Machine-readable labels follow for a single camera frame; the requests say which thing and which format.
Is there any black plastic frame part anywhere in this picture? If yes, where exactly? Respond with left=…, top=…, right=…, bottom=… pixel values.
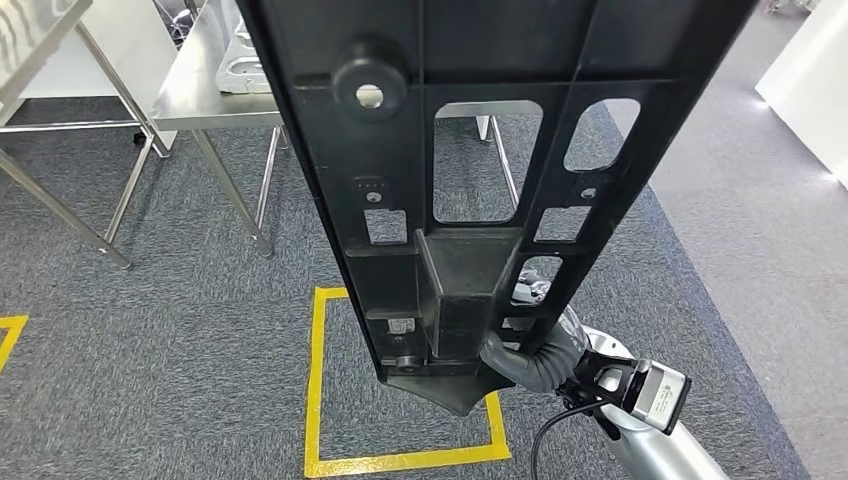
left=236, top=0, right=760, bottom=419

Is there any steel workbench table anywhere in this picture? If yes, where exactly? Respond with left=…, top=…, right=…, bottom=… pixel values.
left=148, top=0, right=525, bottom=260

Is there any yellow floor tape square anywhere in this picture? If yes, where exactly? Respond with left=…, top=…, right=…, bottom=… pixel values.
left=0, top=315, right=30, bottom=374
left=303, top=286, right=513, bottom=480

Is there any aluminium fixture plate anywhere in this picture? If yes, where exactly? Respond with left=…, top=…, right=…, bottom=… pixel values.
left=213, top=0, right=274, bottom=95

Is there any white display cabinet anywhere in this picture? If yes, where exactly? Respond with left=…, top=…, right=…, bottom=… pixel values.
left=755, top=0, right=848, bottom=191

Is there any black camera cable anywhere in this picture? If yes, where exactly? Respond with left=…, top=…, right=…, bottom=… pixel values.
left=528, top=399, right=612, bottom=480

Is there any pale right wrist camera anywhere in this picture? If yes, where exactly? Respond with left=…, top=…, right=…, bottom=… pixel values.
left=563, top=349, right=692, bottom=437

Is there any steel frame table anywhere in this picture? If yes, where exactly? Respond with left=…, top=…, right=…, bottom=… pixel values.
left=0, top=0, right=172, bottom=272

